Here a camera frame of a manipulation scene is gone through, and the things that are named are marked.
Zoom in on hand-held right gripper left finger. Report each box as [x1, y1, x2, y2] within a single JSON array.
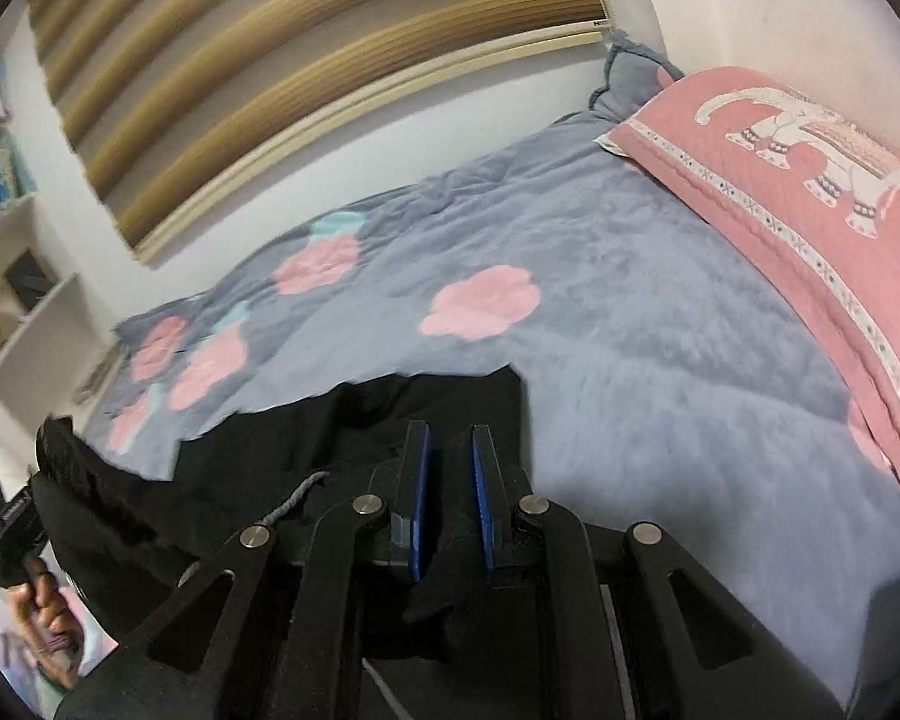
[[52, 420, 432, 720]]

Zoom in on black hooded jacket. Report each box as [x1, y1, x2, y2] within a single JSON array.
[[34, 369, 616, 720]]

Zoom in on striped brown window blind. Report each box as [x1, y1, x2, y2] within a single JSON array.
[[26, 0, 616, 263]]

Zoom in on person's left hand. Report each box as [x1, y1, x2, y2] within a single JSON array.
[[11, 555, 85, 691]]

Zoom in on grey floral blanket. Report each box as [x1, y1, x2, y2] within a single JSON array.
[[82, 109, 900, 706]]

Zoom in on grey pillow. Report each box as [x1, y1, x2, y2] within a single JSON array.
[[589, 30, 680, 121]]

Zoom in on black picture frame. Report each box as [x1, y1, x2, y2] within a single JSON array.
[[4, 249, 55, 312]]

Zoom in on white wall shelf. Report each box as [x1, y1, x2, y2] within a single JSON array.
[[0, 52, 121, 406]]

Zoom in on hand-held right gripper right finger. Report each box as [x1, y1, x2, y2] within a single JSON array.
[[471, 424, 845, 720]]

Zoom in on pink elephant pillow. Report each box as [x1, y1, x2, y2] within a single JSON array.
[[594, 66, 900, 492]]

